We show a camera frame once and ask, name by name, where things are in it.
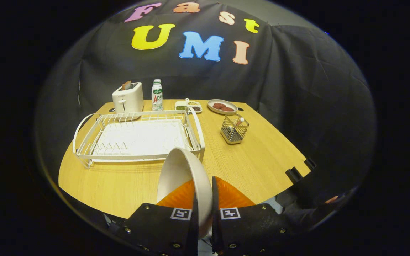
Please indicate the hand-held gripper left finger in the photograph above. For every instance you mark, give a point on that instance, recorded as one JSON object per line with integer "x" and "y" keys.
{"x": 162, "y": 227}

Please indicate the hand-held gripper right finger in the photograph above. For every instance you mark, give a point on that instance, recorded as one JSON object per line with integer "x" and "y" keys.
{"x": 215, "y": 213}

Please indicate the beige round plate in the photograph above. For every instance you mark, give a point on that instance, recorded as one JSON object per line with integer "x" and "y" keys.
{"x": 180, "y": 170}

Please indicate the beige plate with patties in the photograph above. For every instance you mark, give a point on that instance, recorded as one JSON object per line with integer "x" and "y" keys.
{"x": 215, "y": 109}

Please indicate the brown meat patty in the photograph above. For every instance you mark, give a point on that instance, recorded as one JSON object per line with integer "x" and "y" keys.
{"x": 228, "y": 109}
{"x": 218, "y": 105}

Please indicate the white divided bean tray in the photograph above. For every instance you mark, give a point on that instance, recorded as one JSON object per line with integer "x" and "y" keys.
{"x": 190, "y": 108}

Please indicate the white bottle green label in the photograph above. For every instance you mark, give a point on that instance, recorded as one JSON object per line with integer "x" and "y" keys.
{"x": 157, "y": 96}

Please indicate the white toaster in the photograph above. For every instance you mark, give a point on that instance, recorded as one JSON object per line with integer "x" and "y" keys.
{"x": 128, "y": 99}

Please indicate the brown toast slice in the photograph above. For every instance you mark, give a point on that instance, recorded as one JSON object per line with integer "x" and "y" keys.
{"x": 126, "y": 85}

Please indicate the black backdrop cloth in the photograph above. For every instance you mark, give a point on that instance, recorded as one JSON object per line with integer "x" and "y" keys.
{"x": 297, "y": 89}

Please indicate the black table edge bracket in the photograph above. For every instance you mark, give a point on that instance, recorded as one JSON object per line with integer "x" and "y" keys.
{"x": 293, "y": 175}
{"x": 310, "y": 163}

